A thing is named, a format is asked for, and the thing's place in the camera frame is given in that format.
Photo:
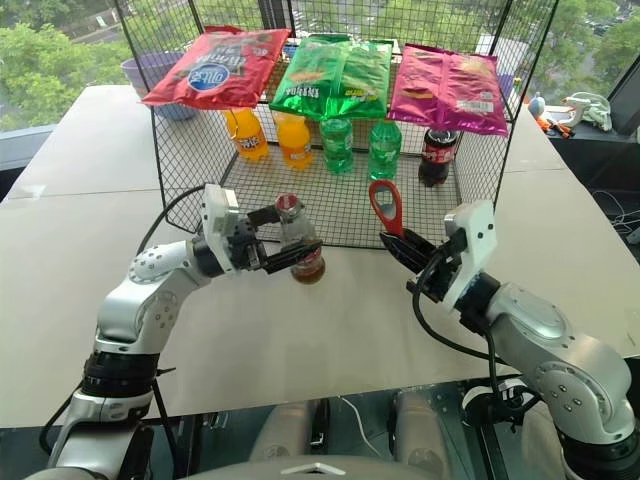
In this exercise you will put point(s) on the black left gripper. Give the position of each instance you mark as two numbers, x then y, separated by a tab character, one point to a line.
245	247

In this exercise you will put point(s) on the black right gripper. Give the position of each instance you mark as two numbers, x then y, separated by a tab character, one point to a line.
442	272

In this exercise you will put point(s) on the cola bottle red cap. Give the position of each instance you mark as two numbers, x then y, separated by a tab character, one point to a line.
300	235

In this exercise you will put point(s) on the red bottle opener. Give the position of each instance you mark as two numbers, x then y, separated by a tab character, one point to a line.
384	210

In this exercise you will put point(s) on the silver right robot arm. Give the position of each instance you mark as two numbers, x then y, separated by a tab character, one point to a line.
565	360

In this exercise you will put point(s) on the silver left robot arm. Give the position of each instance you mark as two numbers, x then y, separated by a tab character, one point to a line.
145	305

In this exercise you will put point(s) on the red metal bottle cap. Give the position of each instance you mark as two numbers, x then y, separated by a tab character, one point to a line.
286	202

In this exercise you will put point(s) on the orange soda bottle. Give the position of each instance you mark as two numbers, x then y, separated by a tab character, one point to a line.
294	145
247	140

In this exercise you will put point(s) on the dark cola bottle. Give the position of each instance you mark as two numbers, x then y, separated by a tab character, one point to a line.
437	157

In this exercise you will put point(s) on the green soda bottle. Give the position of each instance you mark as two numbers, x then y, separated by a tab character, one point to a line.
337	147
384	152

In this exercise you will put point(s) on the magenta chips bag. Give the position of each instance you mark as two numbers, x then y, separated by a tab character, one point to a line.
445	90

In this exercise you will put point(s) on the green chips bag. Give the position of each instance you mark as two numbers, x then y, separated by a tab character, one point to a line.
330	80

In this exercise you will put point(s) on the red chips bag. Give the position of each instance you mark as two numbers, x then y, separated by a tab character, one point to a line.
215	70

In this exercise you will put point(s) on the grey rounded robot leg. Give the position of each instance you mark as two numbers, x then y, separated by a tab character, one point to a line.
420	430
290	430

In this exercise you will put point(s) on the orange and black tool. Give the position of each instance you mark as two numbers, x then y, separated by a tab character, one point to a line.
557	127

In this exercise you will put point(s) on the small blue toy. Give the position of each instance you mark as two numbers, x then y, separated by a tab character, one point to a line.
537	104

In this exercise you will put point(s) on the purple plastic bowl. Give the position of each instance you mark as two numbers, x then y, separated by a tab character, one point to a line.
142	70

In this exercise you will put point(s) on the white crumpled cloth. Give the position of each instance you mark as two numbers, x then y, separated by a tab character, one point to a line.
592	110

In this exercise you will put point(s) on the grey robot torso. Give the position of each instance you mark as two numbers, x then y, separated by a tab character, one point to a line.
320	467

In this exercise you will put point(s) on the dark monitor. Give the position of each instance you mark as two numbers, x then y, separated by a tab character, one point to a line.
625	105

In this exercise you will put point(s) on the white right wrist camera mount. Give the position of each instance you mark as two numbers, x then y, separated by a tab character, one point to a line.
475	250

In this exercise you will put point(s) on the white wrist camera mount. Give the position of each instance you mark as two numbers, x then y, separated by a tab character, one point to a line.
475	250
216	220

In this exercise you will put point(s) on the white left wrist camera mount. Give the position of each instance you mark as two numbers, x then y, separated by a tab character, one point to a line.
216	220

